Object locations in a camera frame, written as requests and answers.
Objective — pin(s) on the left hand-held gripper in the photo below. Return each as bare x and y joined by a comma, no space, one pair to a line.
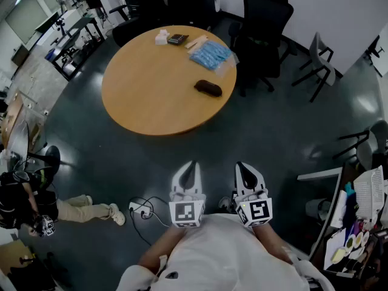
187,212

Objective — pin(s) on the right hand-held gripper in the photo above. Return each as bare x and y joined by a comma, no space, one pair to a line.
257,211

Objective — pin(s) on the black pouch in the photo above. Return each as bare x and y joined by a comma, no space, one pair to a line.
208,88

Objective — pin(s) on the person's right forearm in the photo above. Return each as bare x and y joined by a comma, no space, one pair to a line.
269,241

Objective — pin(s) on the person's left forearm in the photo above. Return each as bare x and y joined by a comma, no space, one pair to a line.
163,244

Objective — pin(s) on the white power strip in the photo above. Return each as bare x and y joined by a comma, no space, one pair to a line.
140,209

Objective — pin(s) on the white shelf board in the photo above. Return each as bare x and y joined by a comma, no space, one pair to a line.
318,174

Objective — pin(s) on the person's white shirt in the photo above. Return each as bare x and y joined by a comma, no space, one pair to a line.
224,253

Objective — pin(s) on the white perforated basket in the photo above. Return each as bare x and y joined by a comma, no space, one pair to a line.
369,192

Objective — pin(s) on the grey chair with black legs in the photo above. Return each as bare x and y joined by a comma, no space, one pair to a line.
321,59
368,150

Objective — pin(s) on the clear bag of blue items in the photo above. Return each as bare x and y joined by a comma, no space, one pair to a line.
209,54

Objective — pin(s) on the black round stand base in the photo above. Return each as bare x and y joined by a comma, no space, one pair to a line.
50,158

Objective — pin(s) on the black calculator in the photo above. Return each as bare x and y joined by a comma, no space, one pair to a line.
178,39

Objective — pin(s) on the white tissue pack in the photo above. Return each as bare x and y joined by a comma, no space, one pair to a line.
161,37

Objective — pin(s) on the tall black office chair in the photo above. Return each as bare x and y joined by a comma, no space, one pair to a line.
263,26

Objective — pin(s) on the black armrest office chair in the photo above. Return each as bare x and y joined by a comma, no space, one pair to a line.
124,29

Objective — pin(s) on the black bag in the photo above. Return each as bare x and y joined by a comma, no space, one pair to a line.
33,274

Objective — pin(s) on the black cabinet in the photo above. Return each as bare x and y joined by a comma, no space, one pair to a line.
175,2

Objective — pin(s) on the wooden desk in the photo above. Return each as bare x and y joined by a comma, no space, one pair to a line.
12,117

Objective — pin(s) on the cardboard box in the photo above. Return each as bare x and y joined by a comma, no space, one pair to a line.
13,253

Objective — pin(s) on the white desk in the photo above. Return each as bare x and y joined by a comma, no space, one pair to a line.
68,18

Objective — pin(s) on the black frame desk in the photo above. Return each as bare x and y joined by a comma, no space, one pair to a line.
82,26

